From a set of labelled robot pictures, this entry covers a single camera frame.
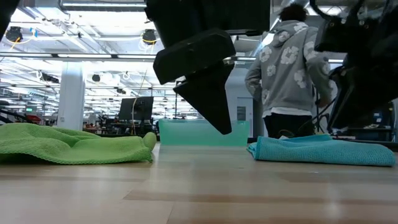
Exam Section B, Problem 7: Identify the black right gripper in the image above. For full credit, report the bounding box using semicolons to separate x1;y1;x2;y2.
328;51;398;131

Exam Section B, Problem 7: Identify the black background screen cart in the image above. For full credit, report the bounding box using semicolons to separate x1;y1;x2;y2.
369;107;396;141

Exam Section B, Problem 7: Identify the person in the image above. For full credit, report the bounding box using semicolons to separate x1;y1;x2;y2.
244;3;338;139

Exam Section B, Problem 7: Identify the black background computer monitor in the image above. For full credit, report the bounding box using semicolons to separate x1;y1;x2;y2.
118;96;155;121

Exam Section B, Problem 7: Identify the green microfiber towel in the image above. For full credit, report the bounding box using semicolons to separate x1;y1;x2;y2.
0;123;157;165

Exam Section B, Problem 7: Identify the teal translucent plastic basket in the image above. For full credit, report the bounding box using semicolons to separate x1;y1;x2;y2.
158;119;251;147

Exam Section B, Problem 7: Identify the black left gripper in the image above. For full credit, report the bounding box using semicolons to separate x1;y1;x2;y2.
144;0;271;136

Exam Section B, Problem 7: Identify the white building pillar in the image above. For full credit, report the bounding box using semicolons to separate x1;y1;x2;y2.
57;62;88;131

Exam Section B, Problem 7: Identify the blue microfiber towel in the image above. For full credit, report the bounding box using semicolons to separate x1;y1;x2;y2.
247;134;396;167

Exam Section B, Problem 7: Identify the black ceiling cable reel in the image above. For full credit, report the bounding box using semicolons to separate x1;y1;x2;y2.
142;29;157;45
5;26;23;43

